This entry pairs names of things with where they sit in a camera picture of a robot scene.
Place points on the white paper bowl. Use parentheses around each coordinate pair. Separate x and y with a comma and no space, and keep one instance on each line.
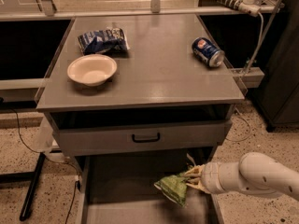
(92,70)

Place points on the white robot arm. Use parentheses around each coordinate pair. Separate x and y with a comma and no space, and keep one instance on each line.
(254,174)

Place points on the white power strip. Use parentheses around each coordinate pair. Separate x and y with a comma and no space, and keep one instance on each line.
(245,6)

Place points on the dark cabinet at right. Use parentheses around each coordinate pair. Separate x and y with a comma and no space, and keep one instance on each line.
(278,95)

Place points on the grey upper drawer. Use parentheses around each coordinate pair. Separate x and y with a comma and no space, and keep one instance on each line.
(90,132)

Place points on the blue chip bag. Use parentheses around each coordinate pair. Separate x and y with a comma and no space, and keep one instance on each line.
(102,41)

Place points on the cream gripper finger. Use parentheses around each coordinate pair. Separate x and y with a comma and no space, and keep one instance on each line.
(197,184)
(196,171)

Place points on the open lower drawer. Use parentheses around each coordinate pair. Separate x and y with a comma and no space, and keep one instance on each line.
(119,189)

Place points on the blue pepsi can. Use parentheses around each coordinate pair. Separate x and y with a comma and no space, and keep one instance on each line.
(207,52)

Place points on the grey drawer cabinet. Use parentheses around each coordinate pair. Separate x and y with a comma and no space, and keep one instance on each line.
(158,70)

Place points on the black drawer handle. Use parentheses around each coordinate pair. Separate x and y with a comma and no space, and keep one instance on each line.
(145,139)

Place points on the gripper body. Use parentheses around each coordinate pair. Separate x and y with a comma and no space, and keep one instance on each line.
(209,177)

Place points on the green jalapeno chip bag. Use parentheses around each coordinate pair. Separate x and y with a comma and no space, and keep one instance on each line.
(174,188)

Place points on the black metal stand leg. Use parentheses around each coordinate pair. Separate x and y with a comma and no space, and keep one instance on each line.
(32,178)

